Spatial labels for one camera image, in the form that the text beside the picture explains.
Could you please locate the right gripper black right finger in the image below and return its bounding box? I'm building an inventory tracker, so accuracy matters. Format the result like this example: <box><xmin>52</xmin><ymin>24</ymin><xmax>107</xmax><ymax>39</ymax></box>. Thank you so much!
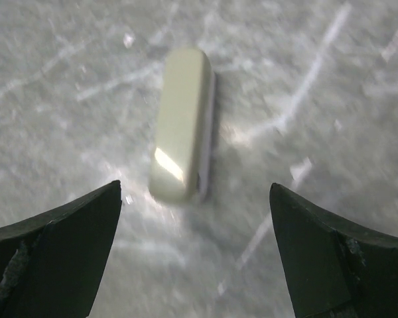
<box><xmin>269</xmin><ymin>183</ymin><xmax>398</xmax><ymax>317</ymax></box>

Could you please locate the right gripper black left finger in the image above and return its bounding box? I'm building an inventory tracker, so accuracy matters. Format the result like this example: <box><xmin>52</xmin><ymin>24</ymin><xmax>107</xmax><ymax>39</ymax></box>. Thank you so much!
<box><xmin>0</xmin><ymin>180</ymin><xmax>122</xmax><ymax>317</ymax></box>

